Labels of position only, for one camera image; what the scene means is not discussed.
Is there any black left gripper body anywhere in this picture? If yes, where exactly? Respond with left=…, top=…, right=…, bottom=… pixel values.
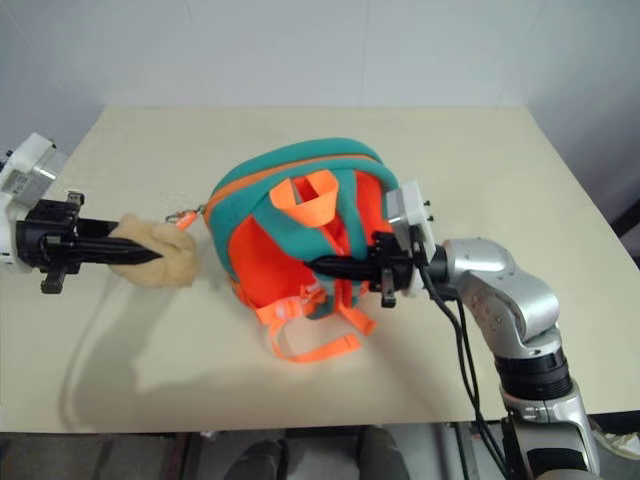
left=14, top=191, right=87, bottom=297

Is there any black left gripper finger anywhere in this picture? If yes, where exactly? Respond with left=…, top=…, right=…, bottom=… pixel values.
left=75, top=218, right=123, bottom=241
left=73, top=237, right=165, bottom=268

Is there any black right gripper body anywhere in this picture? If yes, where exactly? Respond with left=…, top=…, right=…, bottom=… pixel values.
left=368, top=229, right=426, bottom=309

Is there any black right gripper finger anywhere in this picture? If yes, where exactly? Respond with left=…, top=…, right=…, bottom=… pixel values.
left=304, top=254, right=382, bottom=271
left=305, top=267, right=384, bottom=283

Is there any beige plush charm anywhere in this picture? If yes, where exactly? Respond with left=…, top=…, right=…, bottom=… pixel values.
left=106, top=212, right=199, bottom=290

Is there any teal and orange backpack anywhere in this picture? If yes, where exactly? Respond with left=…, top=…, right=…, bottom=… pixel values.
left=203, top=135, right=404, bottom=364

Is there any dark rounded shape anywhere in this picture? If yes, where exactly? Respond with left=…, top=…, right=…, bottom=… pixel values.
left=358, top=424, right=402, bottom=480
left=233, top=439, right=287, bottom=480

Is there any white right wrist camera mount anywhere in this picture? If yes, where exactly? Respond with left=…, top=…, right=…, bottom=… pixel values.
left=384, top=179, right=437, bottom=302

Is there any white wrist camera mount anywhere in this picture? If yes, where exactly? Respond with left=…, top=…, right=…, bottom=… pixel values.
left=0, top=131, right=70, bottom=274
left=384, top=179, right=437, bottom=302

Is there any orange strap with metal clasp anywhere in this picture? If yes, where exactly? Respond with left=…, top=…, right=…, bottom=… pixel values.
left=166, top=208, right=202, bottom=232

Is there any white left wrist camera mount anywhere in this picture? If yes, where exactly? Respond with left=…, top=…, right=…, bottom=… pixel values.
left=0, top=131, right=70, bottom=274

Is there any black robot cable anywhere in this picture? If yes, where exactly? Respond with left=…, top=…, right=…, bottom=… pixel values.
left=439, top=279, right=509, bottom=480
left=418, top=264, right=501, bottom=480

